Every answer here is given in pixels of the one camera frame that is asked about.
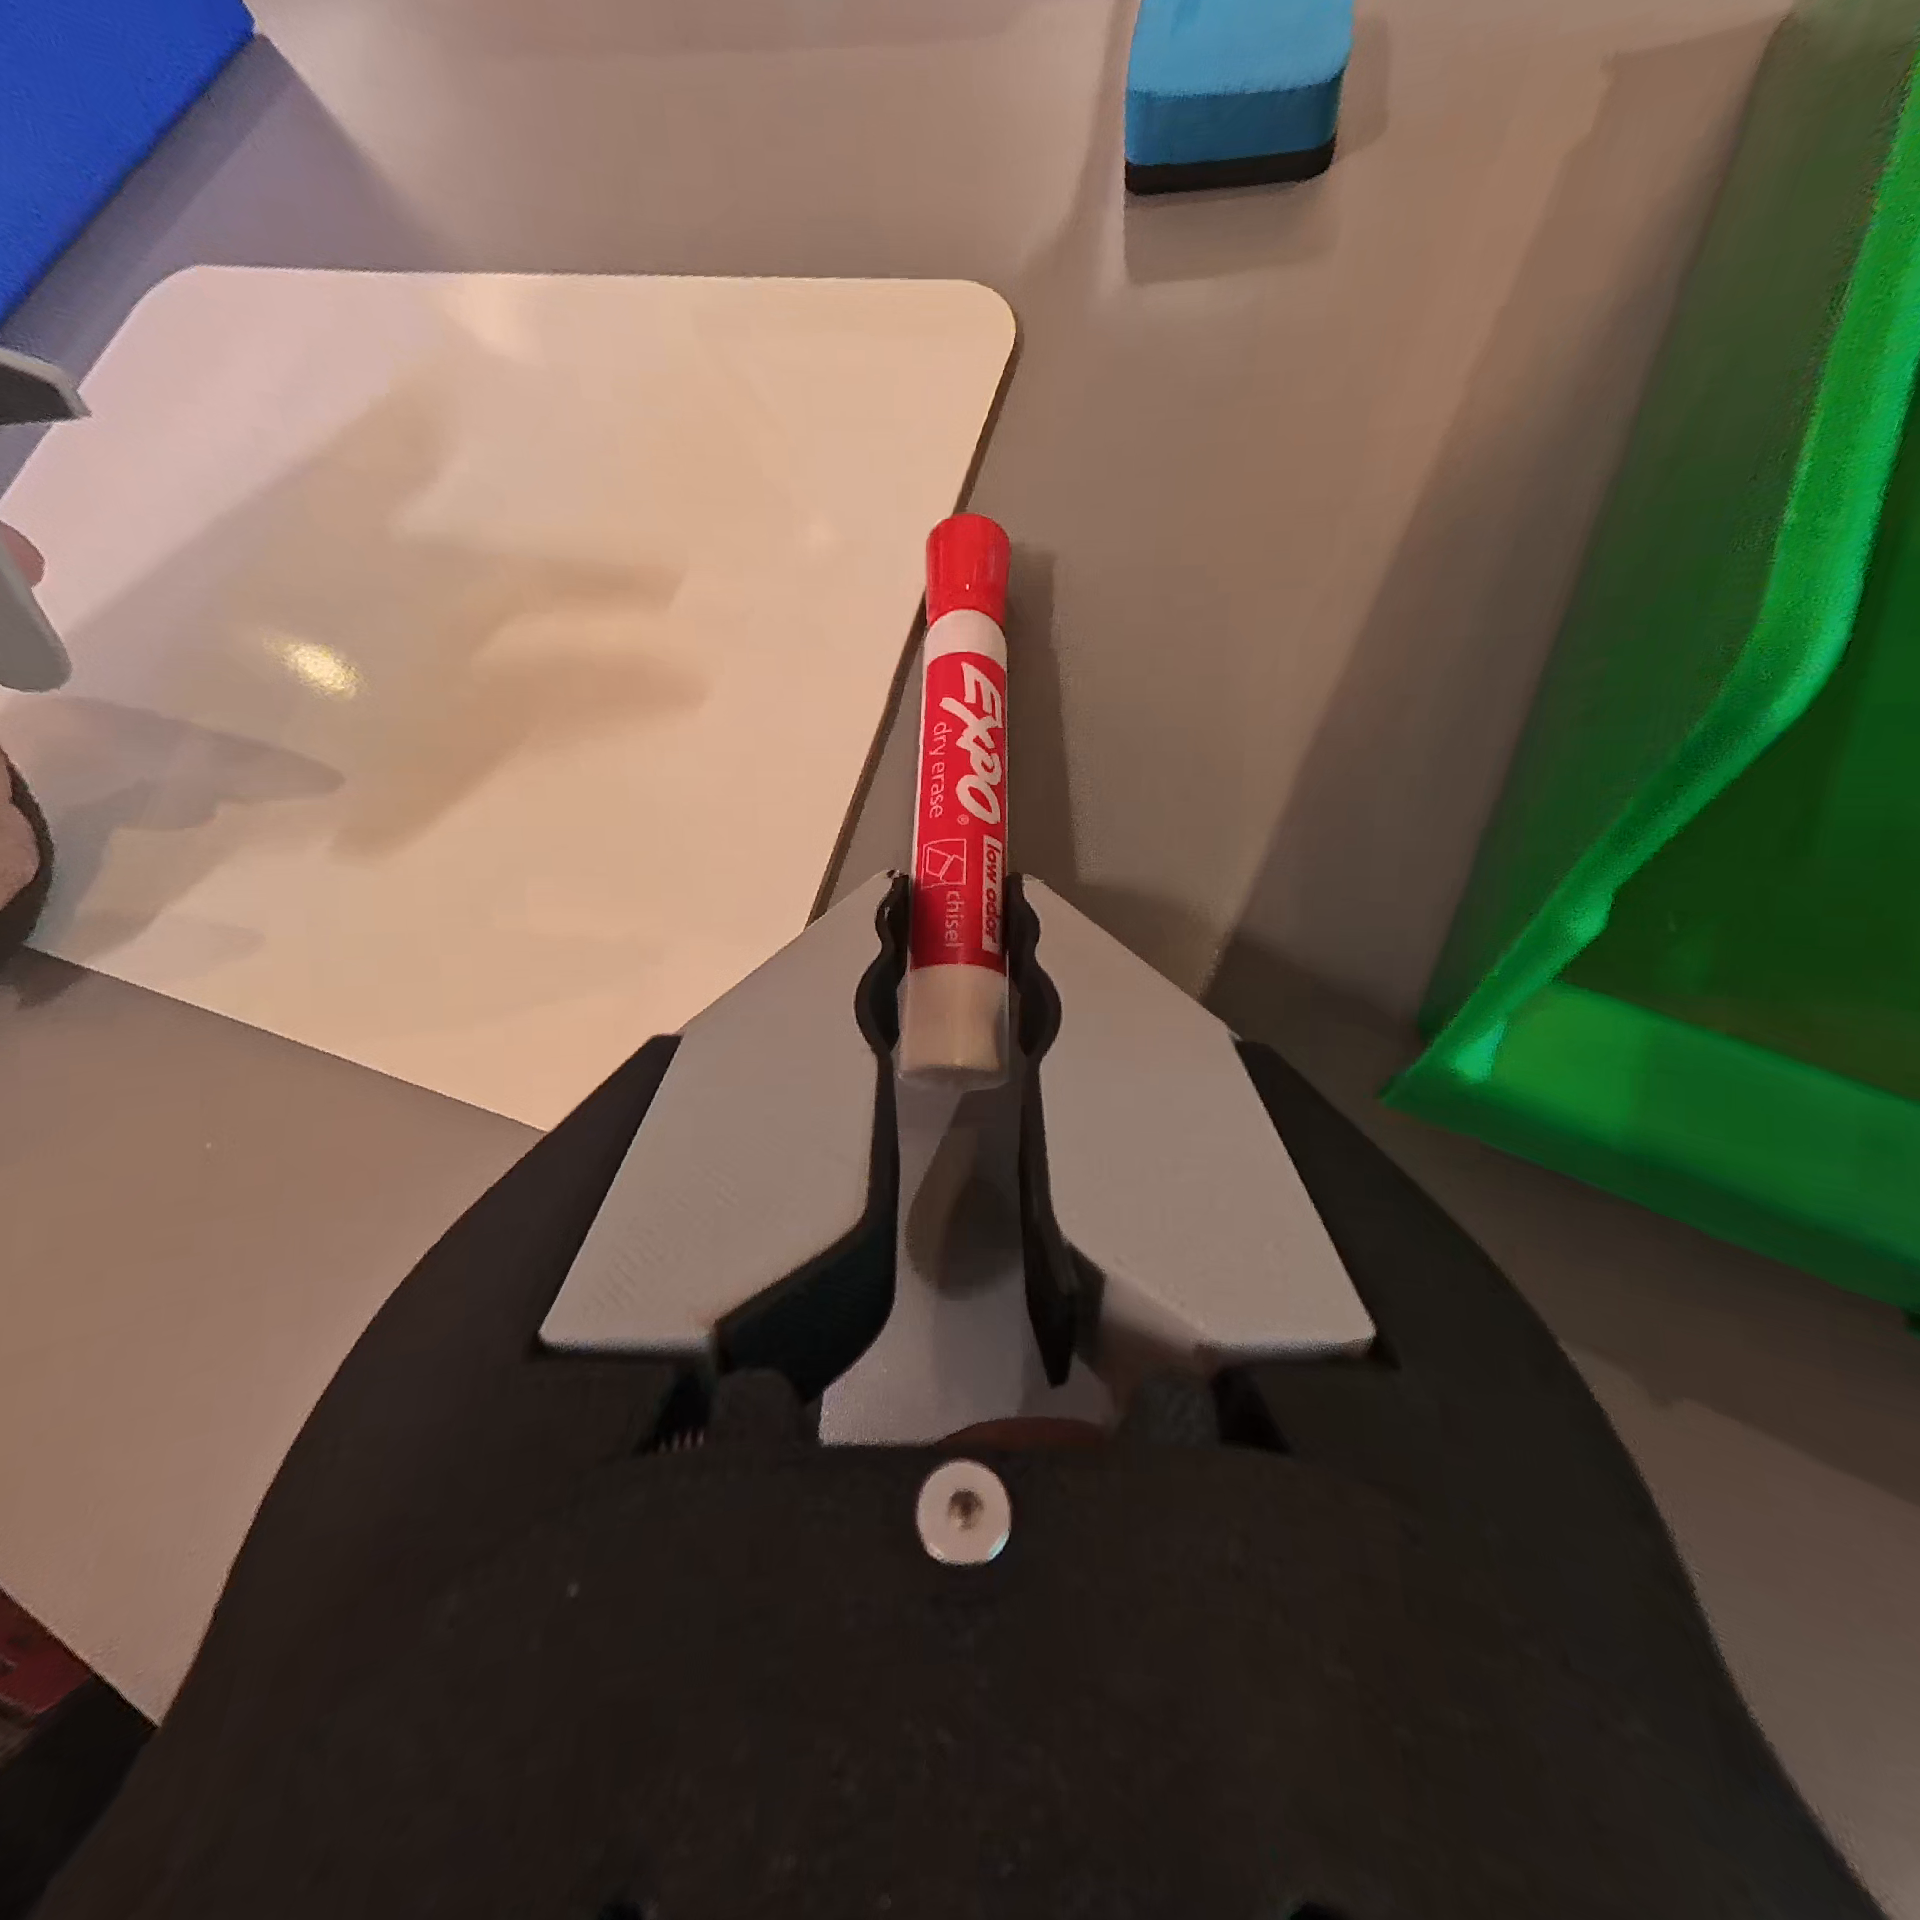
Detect blue whiteboard eraser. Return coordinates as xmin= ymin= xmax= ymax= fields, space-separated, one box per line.
xmin=1122 ymin=0 xmax=1360 ymax=198

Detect white whiteboard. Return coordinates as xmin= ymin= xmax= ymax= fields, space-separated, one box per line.
xmin=0 ymin=267 xmax=1019 ymax=1134

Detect blue plastic bin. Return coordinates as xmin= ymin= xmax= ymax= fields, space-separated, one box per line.
xmin=0 ymin=0 xmax=257 ymax=324

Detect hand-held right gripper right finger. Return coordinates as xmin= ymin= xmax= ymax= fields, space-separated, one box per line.
xmin=1013 ymin=872 xmax=1379 ymax=1409

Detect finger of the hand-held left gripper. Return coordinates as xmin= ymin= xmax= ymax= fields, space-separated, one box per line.
xmin=0 ymin=527 xmax=73 ymax=696
xmin=0 ymin=348 xmax=91 ymax=431

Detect red dry erase marker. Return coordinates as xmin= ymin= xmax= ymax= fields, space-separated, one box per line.
xmin=897 ymin=512 xmax=1010 ymax=1087

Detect green plastic bin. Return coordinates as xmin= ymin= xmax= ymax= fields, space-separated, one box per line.
xmin=1381 ymin=0 xmax=1920 ymax=1321

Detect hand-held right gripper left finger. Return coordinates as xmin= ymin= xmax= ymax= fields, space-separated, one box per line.
xmin=537 ymin=872 xmax=917 ymax=1395

